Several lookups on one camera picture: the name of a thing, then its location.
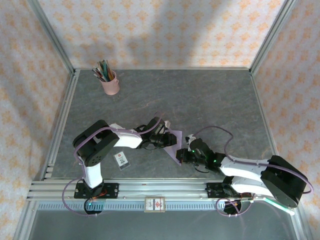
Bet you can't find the lilac paper sheet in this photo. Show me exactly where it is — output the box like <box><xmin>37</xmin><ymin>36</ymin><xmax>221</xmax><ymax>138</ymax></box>
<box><xmin>163</xmin><ymin>129</ymin><xmax>183</xmax><ymax>167</ymax></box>

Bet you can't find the printed card in clear sleeve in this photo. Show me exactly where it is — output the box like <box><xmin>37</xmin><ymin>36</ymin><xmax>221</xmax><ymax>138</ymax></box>
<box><xmin>114</xmin><ymin>151</ymin><xmax>132</xmax><ymax>171</ymax></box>

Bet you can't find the pink cup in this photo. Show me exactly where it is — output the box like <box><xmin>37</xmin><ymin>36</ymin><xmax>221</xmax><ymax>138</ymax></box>
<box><xmin>101</xmin><ymin>70</ymin><xmax>120</xmax><ymax>96</ymax></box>

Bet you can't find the teal coloured pencil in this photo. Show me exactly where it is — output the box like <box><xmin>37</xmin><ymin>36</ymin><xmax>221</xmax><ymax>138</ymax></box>
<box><xmin>104</xmin><ymin>61</ymin><xmax>112</xmax><ymax>82</ymax></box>

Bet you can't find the red striped pencil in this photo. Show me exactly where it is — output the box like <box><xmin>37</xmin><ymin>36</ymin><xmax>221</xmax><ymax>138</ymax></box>
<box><xmin>92</xmin><ymin>69</ymin><xmax>105</xmax><ymax>81</ymax></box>

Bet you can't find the dark coloured pencil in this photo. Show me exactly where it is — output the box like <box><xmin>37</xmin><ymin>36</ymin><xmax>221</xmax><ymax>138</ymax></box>
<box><xmin>96</xmin><ymin>62</ymin><xmax>107</xmax><ymax>81</ymax></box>

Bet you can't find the green and white stick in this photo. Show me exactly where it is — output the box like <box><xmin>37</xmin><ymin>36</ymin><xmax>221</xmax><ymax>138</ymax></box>
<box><xmin>265</xmin><ymin>197</ymin><xmax>296</xmax><ymax>216</ymax></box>

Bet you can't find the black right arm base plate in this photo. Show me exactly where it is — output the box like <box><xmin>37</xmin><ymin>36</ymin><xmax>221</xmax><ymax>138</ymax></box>
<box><xmin>206</xmin><ymin>182</ymin><xmax>252</xmax><ymax>200</ymax></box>

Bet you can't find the aluminium mounting rail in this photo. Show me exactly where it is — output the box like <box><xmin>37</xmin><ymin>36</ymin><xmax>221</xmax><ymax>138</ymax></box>
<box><xmin>26</xmin><ymin>178</ymin><xmax>300</xmax><ymax>201</ymax></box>

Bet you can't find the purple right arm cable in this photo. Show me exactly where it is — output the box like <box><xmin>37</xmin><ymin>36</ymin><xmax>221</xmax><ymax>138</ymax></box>
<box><xmin>191</xmin><ymin>125</ymin><xmax>314</xmax><ymax>218</ymax></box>

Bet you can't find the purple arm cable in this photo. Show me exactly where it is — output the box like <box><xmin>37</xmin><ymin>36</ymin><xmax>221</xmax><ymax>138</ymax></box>
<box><xmin>61</xmin><ymin>112</ymin><xmax>166</xmax><ymax>218</ymax></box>
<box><xmin>191</xmin><ymin>125</ymin><xmax>314</xmax><ymax>218</ymax></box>

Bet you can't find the label tag on rail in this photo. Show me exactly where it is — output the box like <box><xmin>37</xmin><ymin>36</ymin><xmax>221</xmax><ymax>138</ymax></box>
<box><xmin>144</xmin><ymin>196</ymin><xmax>166</xmax><ymax>213</ymax></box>

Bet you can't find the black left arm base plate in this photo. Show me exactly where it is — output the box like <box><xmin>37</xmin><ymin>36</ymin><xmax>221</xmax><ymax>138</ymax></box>
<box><xmin>74</xmin><ymin>182</ymin><xmax>119</xmax><ymax>199</ymax></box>

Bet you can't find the aluminium side rail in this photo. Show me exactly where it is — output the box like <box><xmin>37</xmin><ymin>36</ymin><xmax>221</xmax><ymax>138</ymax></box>
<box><xmin>249</xmin><ymin>69</ymin><xmax>286</xmax><ymax>180</ymax></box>
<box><xmin>39</xmin><ymin>69</ymin><xmax>81</xmax><ymax>181</ymax></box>

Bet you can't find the thin aluminium cross rail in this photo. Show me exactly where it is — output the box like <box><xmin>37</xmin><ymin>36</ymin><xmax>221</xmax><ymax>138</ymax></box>
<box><xmin>74</xmin><ymin>66</ymin><xmax>252</xmax><ymax>72</ymax></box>

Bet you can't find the grey slotted cable duct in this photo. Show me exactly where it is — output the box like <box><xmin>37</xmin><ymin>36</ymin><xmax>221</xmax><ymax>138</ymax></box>
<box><xmin>37</xmin><ymin>201</ymin><xmax>226</xmax><ymax>211</ymax></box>

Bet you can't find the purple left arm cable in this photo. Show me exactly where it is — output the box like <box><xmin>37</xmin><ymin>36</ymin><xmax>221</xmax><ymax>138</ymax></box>
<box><xmin>61</xmin><ymin>112</ymin><xmax>166</xmax><ymax>218</ymax></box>

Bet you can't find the aluminium frame post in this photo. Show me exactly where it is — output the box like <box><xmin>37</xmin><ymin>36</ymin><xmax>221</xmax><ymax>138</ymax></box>
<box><xmin>26</xmin><ymin>0</ymin><xmax>76</xmax><ymax>76</ymax></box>
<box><xmin>249</xmin><ymin>0</ymin><xmax>300</xmax><ymax>76</ymax></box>

